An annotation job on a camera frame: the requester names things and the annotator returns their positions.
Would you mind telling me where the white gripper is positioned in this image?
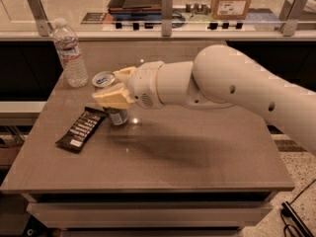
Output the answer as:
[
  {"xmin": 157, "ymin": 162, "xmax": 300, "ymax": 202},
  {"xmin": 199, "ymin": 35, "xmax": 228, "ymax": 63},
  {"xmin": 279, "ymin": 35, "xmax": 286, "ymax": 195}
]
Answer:
[{"xmin": 92, "ymin": 61, "xmax": 164, "ymax": 110}]

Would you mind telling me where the silver redbull can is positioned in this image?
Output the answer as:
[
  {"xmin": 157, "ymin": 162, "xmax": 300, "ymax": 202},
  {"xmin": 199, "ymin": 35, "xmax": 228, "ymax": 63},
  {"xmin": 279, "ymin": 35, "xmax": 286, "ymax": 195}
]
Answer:
[{"xmin": 92, "ymin": 71, "xmax": 128, "ymax": 126}]

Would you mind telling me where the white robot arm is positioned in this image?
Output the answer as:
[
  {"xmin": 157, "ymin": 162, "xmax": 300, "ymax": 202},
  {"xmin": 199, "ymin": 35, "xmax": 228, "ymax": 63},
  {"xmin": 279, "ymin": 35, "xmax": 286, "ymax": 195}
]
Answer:
[{"xmin": 93, "ymin": 44, "xmax": 316, "ymax": 154}]

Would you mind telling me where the black rxbar chocolate bar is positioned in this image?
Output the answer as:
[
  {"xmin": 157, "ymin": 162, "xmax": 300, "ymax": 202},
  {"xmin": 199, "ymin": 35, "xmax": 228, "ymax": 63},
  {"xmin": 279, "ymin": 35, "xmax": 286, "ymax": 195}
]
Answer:
[{"xmin": 55, "ymin": 107, "xmax": 106, "ymax": 153}]

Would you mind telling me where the clear plastic water bottle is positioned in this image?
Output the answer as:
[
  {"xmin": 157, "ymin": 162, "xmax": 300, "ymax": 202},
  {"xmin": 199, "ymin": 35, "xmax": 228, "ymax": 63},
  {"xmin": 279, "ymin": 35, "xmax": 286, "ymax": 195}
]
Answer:
[{"xmin": 52, "ymin": 18, "xmax": 88, "ymax": 88}]

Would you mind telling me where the dark tray stack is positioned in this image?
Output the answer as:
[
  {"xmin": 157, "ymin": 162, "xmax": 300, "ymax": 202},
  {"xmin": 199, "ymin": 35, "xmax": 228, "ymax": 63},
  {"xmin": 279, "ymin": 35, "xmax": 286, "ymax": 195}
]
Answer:
[{"xmin": 107, "ymin": 0, "xmax": 172, "ymax": 16}]

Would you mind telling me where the cardboard box with label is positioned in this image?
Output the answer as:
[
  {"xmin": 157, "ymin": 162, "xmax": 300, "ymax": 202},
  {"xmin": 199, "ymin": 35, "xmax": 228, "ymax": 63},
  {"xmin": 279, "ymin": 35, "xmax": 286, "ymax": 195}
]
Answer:
[{"xmin": 211, "ymin": 0, "xmax": 251, "ymax": 20}]

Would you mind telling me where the left metal bracket post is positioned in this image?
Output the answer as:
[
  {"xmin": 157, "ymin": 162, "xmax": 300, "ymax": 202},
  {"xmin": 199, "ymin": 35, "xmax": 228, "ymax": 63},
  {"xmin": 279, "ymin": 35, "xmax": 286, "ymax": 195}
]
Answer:
[{"xmin": 27, "ymin": 0, "xmax": 51, "ymax": 37}]

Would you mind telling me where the metal bracket post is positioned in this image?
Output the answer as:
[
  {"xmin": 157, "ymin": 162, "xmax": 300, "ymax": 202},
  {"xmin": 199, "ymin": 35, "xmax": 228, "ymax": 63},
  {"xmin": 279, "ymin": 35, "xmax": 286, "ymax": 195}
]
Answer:
[
  {"xmin": 161, "ymin": 0, "xmax": 173, "ymax": 37},
  {"xmin": 27, "ymin": 0, "xmax": 51, "ymax": 37},
  {"xmin": 280, "ymin": 0, "xmax": 308, "ymax": 37}
]

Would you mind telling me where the middle metal bracket post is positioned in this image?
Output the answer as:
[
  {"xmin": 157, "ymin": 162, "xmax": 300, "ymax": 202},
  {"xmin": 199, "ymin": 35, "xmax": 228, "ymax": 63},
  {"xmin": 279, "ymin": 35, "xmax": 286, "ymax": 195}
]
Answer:
[{"xmin": 161, "ymin": 0, "xmax": 173, "ymax": 37}]

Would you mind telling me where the right metal bracket post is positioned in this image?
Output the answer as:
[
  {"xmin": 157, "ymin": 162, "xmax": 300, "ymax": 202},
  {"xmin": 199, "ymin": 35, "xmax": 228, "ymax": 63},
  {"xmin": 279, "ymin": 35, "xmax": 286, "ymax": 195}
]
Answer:
[{"xmin": 280, "ymin": 0, "xmax": 308, "ymax": 37}]

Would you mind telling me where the black floor device with cable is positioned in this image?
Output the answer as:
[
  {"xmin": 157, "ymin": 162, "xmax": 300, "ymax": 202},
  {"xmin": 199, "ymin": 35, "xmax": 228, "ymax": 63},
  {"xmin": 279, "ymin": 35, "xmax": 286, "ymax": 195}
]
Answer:
[{"xmin": 279, "ymin": 179, "xmax": 316, "ymax": 237}]

